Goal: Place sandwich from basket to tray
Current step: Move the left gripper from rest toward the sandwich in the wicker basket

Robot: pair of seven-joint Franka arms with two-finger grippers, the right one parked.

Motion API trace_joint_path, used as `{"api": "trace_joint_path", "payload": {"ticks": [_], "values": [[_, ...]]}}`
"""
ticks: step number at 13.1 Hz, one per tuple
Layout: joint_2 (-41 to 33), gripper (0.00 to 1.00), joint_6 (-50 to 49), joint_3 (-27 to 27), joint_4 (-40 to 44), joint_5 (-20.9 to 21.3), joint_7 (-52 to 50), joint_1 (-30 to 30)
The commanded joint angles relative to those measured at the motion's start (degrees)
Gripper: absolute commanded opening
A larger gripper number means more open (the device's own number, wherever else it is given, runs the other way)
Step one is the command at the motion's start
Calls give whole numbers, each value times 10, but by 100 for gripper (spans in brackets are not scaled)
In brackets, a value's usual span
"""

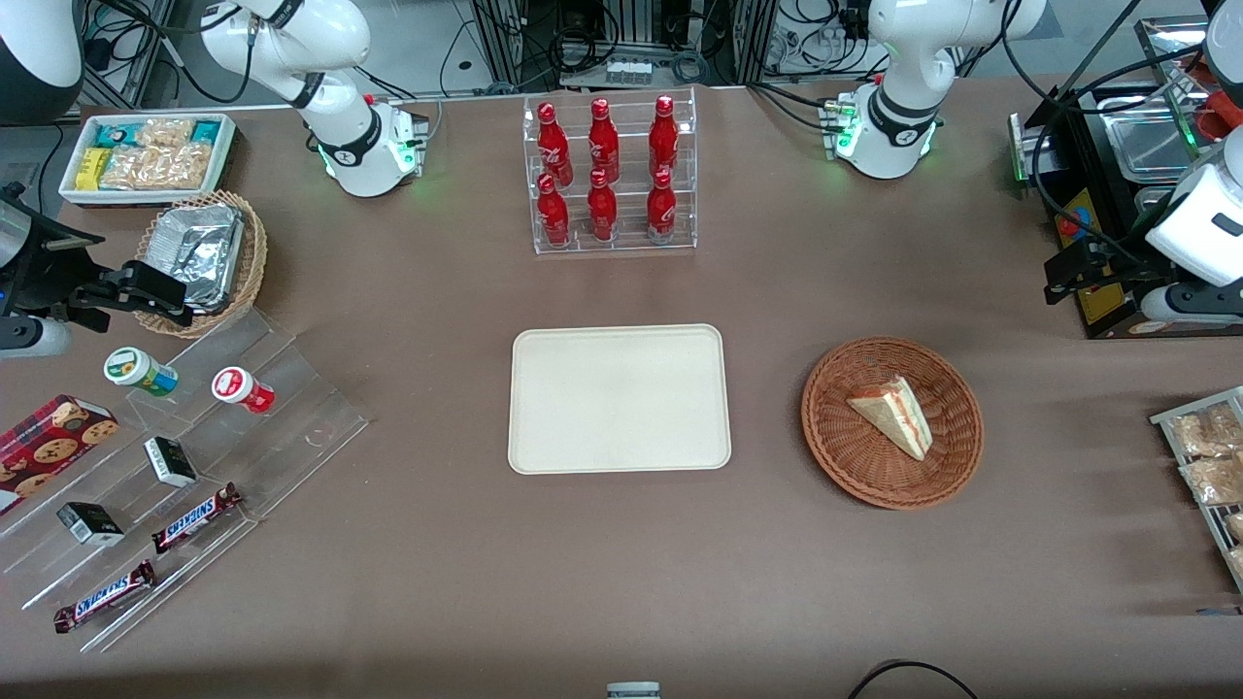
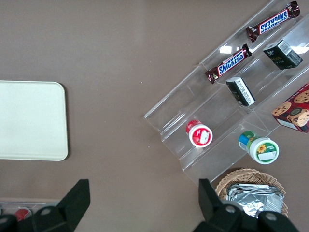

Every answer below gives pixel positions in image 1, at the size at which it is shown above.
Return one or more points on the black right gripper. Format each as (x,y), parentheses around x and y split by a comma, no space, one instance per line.
(41,267)

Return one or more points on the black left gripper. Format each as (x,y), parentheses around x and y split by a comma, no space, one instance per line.
(1117,260)

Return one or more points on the triangular sandwich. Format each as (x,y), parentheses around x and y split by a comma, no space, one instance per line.
(898,413)

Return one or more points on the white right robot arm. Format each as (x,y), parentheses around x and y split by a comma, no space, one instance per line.
(359,146)

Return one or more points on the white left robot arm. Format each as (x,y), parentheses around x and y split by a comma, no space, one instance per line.
(898,87)

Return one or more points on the light tan wicker basket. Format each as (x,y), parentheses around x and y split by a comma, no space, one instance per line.
(252,262)

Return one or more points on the brown round wicker basket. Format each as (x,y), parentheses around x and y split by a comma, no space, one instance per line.
(855,456)

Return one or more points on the cream plastic tray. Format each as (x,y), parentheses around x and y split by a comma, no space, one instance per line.
(619,398)

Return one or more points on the black glass food warmer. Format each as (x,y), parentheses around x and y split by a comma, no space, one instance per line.
(1117,209)

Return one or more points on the green lid snack cup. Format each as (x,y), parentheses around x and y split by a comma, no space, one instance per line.
(136,371)

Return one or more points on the silver foil packet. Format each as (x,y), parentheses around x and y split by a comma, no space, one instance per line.
(199,252)

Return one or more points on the small stainless steel pan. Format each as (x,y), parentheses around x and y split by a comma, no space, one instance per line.
(1151,206)

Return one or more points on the yellow snack packet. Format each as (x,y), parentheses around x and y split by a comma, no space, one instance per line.
(93,169)

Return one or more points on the large clear cracker bag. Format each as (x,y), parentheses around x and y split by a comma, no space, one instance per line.
(155,167)

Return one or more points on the grey box with green light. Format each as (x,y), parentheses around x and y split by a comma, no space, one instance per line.
(1022,146)

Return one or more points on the red lid snack cup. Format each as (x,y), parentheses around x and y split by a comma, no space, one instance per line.
(238,388)

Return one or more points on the large stainless steel pan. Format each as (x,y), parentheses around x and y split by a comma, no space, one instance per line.
(1151,136)

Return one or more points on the teal snack packet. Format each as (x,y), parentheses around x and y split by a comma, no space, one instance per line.
(206,132)
(117,134)

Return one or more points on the small clear cracker bag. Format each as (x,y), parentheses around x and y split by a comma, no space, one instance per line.
(165,133)

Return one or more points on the red cookie box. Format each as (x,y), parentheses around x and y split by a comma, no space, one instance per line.
(49,449)

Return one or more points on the small black box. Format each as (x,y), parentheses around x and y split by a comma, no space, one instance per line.
(90,524)
(171,462)

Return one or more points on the white rectangular snack bin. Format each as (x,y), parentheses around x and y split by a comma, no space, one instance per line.
(225,146)

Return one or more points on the clear bag of snacks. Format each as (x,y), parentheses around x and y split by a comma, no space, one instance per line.
(1214,481)
(1237,563)
(1204,432)
(1235,527)

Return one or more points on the clear acrylic step display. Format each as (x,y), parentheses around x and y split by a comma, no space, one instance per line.
(291,427)

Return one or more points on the Snickers chocolate bar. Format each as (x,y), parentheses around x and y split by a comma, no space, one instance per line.
(194,519)
(105,597)

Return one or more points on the clear acrylic bottle rack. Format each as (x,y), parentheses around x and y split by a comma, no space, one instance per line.
(680,218)

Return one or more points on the red cola bottle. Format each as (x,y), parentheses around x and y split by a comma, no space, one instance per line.
(554,216)
(663,136)
(602,212)
(661,209)
(603,141)
(554,146)

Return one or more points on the white power strip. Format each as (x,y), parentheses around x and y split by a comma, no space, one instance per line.
(628,73)

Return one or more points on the small grey white object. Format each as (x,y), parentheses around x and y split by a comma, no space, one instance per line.
(633,691)

